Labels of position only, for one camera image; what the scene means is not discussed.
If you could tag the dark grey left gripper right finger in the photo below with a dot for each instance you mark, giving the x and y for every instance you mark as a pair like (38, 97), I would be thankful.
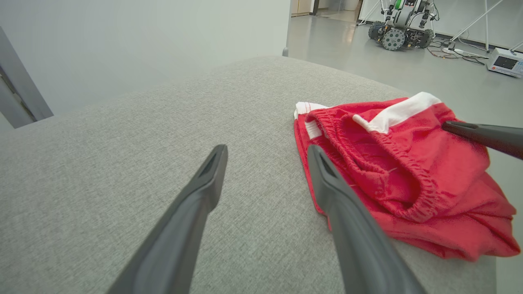
(359, 245)

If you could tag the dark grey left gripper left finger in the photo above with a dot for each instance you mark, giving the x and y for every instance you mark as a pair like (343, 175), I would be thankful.
(184, 228)

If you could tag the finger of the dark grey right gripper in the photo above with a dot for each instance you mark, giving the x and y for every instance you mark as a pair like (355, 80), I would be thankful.
(498, 138)

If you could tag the red shorts white stripe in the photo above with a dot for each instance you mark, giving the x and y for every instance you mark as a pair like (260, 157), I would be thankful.
(429, 175)

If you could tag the white electronic instrument box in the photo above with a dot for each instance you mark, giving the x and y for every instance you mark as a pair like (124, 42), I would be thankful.
(506, 62)

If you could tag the white power strip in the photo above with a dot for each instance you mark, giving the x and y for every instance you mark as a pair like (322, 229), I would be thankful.
(463, 52)

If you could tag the white tripod stand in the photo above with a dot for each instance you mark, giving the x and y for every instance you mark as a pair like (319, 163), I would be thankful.
(476, 20)

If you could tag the wheeled robot with green band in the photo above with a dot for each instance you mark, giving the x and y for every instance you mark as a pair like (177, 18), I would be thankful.
(402, 24)

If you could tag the short grey corner post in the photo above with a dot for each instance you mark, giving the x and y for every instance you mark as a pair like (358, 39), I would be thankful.
(285, 52)

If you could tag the grey partition post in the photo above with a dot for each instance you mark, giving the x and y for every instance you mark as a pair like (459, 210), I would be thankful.
(24, 81)
(10, 112)

